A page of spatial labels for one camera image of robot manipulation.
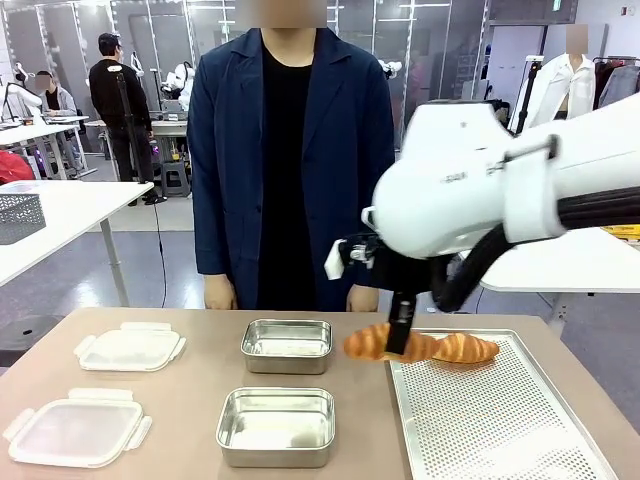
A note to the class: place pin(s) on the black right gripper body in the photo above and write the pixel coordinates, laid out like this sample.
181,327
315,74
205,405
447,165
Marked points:
402,274

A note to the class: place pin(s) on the golden brown croissant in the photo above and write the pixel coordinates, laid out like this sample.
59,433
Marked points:
365,343
465,346

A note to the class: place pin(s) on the clear plastic clip lid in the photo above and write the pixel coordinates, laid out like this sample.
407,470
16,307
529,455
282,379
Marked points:
75,430
130,347

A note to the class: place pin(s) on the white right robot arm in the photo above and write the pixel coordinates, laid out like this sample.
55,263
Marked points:
440,200

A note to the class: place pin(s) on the person's right forearm navy sleeve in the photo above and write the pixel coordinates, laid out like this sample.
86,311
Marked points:
212,235

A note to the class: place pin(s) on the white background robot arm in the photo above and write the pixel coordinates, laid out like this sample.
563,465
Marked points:
20,95

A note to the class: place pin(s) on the steel rectangular container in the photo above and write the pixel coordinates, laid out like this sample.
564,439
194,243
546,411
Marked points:
275,456
286,364

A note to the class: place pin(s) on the person's left hand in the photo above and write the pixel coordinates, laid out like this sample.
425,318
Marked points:
363,300

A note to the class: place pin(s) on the person's right hand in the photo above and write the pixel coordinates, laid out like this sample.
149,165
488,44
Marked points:
220,292

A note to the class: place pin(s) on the perforated metal baking tray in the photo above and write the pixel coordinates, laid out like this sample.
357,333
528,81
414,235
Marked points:
500,425

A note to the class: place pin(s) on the white rounded table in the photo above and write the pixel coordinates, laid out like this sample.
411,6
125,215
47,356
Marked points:
560,270

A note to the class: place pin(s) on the person in navy coat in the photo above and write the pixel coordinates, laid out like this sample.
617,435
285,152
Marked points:
225,150

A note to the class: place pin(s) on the black tripod stand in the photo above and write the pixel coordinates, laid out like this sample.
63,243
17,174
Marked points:
527,90

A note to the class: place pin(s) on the yellow flat crate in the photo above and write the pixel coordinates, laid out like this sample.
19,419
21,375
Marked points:
625,234

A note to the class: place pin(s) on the grey plastic stool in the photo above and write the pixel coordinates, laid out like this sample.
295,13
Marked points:
175,180

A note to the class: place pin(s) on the clothes rack with garments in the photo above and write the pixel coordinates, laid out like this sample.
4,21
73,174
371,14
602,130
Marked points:
620,82

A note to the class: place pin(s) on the white background humanoid robot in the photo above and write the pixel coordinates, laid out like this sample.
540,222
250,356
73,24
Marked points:
179,82

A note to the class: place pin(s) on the white side table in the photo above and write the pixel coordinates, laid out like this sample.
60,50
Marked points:
75,220

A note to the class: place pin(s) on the man in black sweater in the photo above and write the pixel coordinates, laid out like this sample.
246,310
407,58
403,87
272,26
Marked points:
117,90

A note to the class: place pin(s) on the black round stool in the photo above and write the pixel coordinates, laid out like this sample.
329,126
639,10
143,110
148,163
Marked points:
30,340

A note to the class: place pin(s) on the grey mesh basket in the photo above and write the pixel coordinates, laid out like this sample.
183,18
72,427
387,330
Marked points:
20,220

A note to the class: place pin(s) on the seated person grey hoodie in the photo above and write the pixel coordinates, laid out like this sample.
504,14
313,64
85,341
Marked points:
57,100

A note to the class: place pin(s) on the white background desk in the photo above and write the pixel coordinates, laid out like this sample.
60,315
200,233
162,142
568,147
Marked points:
35,131

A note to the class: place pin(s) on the red fabric chair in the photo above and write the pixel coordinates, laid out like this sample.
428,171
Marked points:
15,167

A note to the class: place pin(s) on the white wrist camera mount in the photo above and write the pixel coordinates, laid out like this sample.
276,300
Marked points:
334,265

